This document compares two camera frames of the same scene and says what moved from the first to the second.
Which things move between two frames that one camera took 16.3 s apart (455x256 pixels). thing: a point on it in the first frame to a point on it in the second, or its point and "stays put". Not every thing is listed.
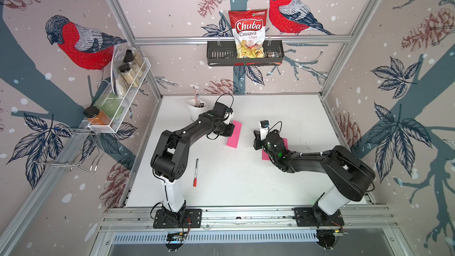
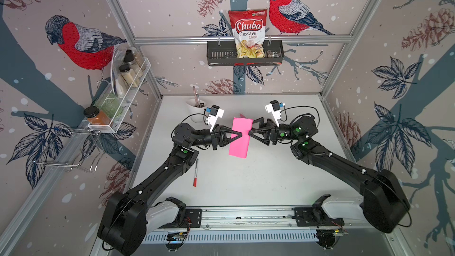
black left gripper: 228,133 to 217,137
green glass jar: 109,104 stays put
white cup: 193,110 stays put
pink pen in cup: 197,102 stays put
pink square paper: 266,157 to 239,146
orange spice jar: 96,116 stays put
